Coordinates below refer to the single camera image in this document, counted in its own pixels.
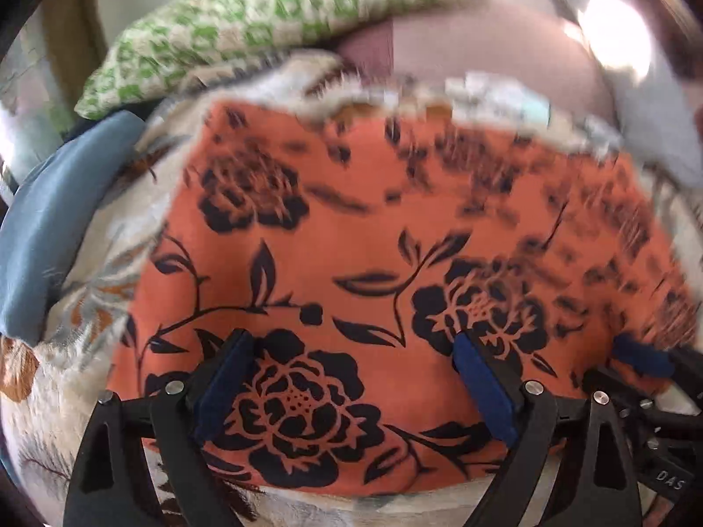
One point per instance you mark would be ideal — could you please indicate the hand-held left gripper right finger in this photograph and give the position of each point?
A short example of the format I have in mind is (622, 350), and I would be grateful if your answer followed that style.
(489, 390)

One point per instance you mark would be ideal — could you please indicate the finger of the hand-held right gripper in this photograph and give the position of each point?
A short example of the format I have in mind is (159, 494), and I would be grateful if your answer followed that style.
(642, 355)

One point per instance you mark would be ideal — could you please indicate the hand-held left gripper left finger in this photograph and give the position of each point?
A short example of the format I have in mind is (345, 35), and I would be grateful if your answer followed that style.
(222, 390)

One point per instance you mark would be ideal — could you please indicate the orange black floral shirt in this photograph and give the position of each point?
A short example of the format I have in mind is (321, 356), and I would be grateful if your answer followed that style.
(357, 252)

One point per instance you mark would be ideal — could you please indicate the cream leaf print blanket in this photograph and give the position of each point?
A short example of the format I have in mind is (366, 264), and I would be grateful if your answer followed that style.
(66, 428)

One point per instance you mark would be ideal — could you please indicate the blue pillow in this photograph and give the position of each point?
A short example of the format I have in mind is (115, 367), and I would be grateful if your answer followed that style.
(44, 230)

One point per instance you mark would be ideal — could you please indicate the light grey pillow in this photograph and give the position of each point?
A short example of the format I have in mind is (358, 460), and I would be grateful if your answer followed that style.
(653, 115)

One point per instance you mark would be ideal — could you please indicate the stained glass window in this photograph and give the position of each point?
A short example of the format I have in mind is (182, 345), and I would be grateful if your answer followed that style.
(27, 99)

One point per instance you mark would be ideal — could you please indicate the green checkered pillow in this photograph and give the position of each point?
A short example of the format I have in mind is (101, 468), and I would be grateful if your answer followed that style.
(247, 16)

